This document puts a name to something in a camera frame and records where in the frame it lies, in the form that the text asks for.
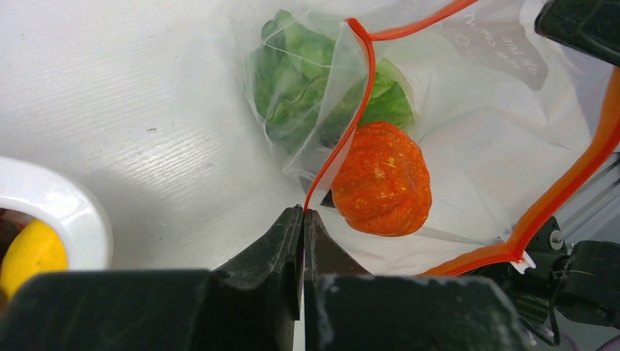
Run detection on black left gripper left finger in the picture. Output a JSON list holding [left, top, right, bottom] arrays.
[[1, 206, 303, 350]]

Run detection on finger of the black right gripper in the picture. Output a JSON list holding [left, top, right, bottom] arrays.
[[534, 0, 619, 67]]

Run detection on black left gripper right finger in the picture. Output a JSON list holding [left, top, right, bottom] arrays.
[[303, 210, 529, 350]]

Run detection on clear orange-zip bag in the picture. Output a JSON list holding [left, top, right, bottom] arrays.
[[230, 1, 614, 275]]

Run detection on green lettuce head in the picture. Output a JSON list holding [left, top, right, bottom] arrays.
[[249, 10, 417, 156]]

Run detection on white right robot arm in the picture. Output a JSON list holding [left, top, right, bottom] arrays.
[[470, 1, 619, 346]]

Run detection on white plastic food bin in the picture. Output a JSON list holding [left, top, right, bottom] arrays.
[[1, 156, 113, 271]]

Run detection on yellow lemon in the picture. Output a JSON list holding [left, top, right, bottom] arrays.
[[1, 219, 68, 300]]

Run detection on aluminium frame rail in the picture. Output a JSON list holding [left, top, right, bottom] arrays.
[[554, 152, 619, 244]]

